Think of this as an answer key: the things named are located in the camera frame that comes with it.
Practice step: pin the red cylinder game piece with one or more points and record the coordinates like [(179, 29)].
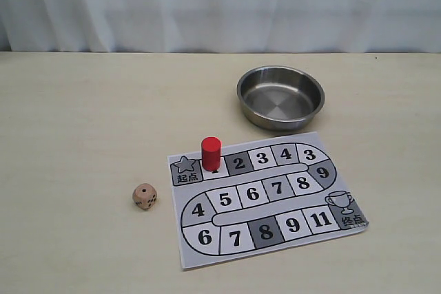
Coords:
[(211, 153)]

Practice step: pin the stainless steel round bowl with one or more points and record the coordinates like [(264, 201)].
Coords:
[(279, 98)]

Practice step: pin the wooden die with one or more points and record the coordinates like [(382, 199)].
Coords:
[(144, 196)]

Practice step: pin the paper game board sheet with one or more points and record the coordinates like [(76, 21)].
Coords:
[(267, 195)]

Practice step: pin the white curtain backdrop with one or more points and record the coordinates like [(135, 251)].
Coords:
[(221, 26)]

